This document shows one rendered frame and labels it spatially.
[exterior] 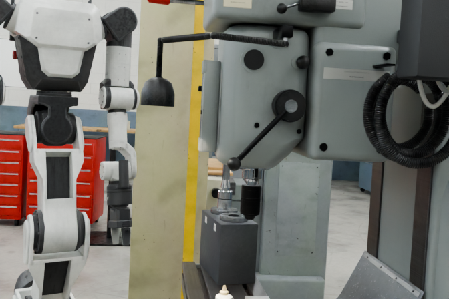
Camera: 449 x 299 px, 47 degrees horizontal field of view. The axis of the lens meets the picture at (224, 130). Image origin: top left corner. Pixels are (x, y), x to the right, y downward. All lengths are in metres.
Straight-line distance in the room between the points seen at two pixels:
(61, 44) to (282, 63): 0.86
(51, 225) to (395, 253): 1.03
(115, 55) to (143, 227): 1.36
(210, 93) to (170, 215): 1.87
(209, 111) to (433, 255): 0.59
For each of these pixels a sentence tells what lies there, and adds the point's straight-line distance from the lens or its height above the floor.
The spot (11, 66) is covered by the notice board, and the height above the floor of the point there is 1.94.
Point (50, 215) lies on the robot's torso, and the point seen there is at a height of 1.07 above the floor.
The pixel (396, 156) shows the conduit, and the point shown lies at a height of 1.37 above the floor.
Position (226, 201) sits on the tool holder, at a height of 1.13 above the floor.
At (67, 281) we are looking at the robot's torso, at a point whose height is 0.83.
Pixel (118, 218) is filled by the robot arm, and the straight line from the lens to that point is 1.84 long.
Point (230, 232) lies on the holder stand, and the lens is 1.59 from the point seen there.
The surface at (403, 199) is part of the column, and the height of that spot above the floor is 1.24.
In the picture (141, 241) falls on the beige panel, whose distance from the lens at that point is 3.03.
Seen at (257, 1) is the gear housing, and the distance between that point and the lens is 1.12.
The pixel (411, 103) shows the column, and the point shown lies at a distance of 1.32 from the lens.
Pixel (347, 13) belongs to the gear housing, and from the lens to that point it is 1.17.
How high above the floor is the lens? 1.45
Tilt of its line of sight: 3 degrees down
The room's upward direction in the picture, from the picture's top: 3 degrees clockwise
